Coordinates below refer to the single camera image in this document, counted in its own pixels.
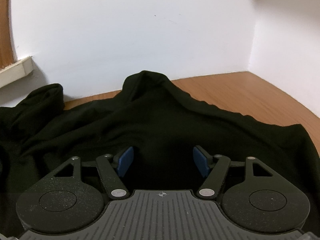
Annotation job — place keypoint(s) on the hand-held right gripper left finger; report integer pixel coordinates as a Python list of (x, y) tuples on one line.
[(126, 161)]

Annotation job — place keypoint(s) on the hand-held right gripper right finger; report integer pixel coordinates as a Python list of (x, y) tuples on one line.
[(201, 161)]

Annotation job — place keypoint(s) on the black garment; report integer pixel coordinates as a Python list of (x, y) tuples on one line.
[(160, 120)]

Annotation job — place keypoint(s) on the beige window sill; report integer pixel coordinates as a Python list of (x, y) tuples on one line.
[(15, 71)]

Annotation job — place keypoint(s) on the wooden window frame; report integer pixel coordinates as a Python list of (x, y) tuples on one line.
[(6, 30)]

